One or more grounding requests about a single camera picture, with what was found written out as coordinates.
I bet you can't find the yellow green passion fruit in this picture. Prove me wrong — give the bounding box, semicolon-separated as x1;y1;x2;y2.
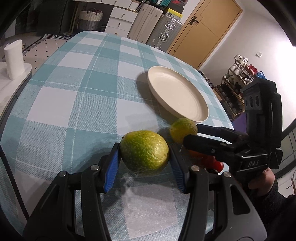
170;118;198;144

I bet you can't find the large green passion fruit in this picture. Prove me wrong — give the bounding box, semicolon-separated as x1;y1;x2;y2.
120;130;169;176

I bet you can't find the red tomato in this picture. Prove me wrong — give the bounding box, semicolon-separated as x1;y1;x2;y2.
189;150;224;174

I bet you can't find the right hand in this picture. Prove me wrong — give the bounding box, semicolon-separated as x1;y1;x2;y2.
248;168;275;196

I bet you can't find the purple bag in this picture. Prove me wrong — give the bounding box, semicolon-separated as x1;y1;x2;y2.
232;113;247;133

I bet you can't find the cream oval plate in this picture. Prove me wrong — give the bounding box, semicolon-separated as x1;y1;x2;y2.
147;66;209;123

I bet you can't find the tea set shelf rack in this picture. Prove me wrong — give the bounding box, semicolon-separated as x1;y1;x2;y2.
214;55;265;121

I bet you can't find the wooden door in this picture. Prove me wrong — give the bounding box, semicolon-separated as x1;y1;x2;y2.
167;0;243;69

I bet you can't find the silver suitcase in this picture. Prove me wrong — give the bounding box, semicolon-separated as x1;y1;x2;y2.
146;14;182;52

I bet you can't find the teal plaid tablecloth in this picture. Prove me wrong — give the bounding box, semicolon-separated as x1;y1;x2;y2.
1;32;232;240

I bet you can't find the beige suitcase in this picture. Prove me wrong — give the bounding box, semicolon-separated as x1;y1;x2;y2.
127;4;163;44

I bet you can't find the white drawer cabinet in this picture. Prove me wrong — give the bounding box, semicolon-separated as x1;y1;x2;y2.
101;0;140;38

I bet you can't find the woven laundry basket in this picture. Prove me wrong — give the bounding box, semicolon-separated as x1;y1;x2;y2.
78;8;104;31

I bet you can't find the white paper towel roll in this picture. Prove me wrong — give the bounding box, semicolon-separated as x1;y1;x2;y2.
4;39;25;80

